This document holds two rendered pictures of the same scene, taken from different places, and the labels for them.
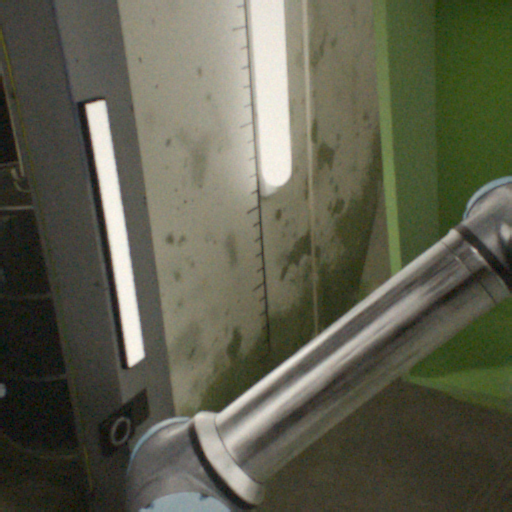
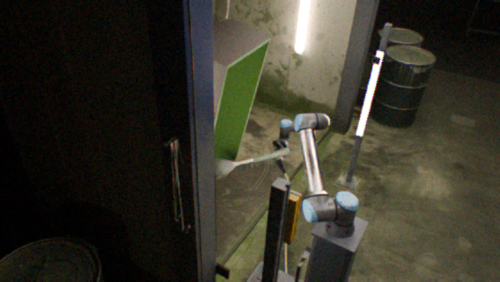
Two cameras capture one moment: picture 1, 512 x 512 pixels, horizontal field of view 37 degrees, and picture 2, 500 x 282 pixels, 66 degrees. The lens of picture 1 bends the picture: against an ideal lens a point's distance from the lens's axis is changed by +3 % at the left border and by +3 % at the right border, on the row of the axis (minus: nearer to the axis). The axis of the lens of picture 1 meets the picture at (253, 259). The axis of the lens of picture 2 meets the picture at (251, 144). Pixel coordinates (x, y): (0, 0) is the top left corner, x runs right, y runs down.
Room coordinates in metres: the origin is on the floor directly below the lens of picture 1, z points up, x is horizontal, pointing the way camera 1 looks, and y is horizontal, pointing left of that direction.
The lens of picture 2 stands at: (1.49, 1.87, 2.60)
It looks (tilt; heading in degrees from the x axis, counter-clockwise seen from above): 36 degrees down; 265
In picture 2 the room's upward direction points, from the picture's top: 3 degrees clockwise
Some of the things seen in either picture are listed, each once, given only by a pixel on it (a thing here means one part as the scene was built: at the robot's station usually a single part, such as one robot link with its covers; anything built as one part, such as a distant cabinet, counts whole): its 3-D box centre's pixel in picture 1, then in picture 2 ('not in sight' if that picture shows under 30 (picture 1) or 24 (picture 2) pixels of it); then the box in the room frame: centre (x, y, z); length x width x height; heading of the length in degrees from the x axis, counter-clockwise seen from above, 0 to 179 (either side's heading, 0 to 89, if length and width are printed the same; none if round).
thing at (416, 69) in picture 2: not in sight; (400, 87); (-0.68, -2.33, 0.44); 0.59 x 0.58 x 0.89; 71
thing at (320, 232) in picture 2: not in sight; (332, 257); (0.70, 0.11, 0.32); 0.31 x 0.31 x 0.64; 56
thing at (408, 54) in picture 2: not in sight; (410, 55); (-0.68, -2.33, 0.86); 0.54 x 0.54 x 0.01
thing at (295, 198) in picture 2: not in sight; (282, 215); (1.24, 0.75, 1.42); 0.12 x 0.06 x 0.26; 146
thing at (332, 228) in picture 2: not in sight; (341, 221); (0.70, 0.11, 0.69); 0.19 x 0.19 x 0.10
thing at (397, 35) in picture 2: not in sight; (400, 36); (-0.80, -2.97, 0.86); 0.54 x 0.54 x 0.01
